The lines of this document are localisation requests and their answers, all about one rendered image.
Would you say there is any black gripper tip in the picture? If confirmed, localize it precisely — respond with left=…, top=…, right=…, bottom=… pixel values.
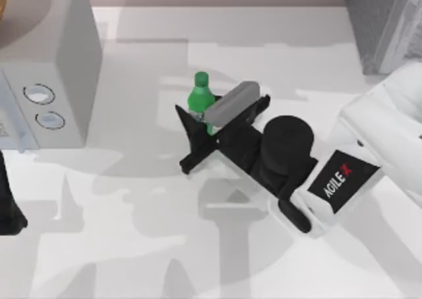
left=0, top=149, right=29, bottom=238

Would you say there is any green bottle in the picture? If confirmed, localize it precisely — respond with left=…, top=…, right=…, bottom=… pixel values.
left=187, top=71, right=217, bottom=136

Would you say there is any large microwave knob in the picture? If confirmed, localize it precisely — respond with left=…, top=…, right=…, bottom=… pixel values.
left=22, top=83, right=56, bottom=106

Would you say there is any pale microwave oven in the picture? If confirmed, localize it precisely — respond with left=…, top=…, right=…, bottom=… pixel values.
left=0, top=0, right=104, bottom=153

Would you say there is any pale grey rounded box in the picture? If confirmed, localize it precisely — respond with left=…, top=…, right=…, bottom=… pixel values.
left=204, top=81, right=261, bottom=129

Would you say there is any small microwave knob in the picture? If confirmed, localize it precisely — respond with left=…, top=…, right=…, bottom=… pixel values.
left=34, top=110, right=66, bottom=129

